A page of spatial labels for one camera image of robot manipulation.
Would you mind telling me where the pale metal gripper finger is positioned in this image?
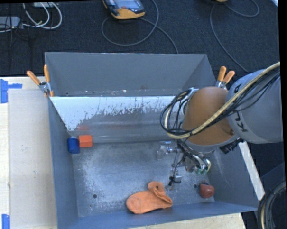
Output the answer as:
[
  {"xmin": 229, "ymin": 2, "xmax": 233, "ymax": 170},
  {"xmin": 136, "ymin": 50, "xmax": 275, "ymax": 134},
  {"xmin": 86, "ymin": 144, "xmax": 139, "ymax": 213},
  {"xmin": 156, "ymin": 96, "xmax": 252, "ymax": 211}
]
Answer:
[
  {"xmin": 164, "ymin": 168, "xmax": 183, "ymax": 192},
  {"xmin": 155, "ymin": 140, "xmax": 179, "ymax": 160}
]

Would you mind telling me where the red-brown toy fruit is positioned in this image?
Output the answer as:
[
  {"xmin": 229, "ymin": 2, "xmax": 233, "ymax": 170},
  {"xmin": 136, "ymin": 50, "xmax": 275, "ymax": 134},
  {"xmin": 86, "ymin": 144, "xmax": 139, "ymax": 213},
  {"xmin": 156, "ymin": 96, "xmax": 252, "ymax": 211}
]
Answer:
[{"xmin": 199, "ymin": 181, "xmax": 215, "ymax": 199}]

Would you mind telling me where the orange cloth sock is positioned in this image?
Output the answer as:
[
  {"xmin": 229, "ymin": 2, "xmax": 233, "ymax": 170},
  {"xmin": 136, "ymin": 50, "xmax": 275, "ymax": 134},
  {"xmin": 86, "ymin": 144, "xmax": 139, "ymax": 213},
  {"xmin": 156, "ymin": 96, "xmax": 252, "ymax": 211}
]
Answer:
[{"xmin": 125, "ymin": 180, "xmax": 174, "ymax": 215}]

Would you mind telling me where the grey metal bin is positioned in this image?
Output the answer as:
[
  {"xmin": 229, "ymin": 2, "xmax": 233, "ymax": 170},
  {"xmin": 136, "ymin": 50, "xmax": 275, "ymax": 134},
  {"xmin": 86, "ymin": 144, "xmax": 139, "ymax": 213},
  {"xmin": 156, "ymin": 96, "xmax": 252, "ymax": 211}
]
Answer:
[{"xmin": 44, "ymin": 43, "xmax": 261, "ymax": 229}]

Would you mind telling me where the orange cube block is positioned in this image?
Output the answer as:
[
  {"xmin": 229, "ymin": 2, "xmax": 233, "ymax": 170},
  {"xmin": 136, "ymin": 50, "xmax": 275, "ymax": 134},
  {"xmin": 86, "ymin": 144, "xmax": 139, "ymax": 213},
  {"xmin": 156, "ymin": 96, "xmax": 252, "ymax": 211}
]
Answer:
[{"xmin": 78, "ymin": 134, "xmax": 93, "ymax": 149}]

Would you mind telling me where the blue cylinder block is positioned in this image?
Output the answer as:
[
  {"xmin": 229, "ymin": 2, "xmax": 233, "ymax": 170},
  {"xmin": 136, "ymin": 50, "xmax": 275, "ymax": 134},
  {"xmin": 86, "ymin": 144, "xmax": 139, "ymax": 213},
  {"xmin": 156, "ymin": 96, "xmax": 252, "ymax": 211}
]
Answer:
[{"xmin": 66, "ymin": 136, "xmax": 81, "ymax": 154}]

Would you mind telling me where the pale wood flat board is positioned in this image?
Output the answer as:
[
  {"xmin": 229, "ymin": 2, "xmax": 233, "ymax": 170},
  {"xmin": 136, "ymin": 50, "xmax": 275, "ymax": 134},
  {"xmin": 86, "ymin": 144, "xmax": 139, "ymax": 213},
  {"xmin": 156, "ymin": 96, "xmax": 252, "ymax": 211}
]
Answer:
[{"xmin": 4, "ymin": 88, "xmax": 58, "ymax": 229}]

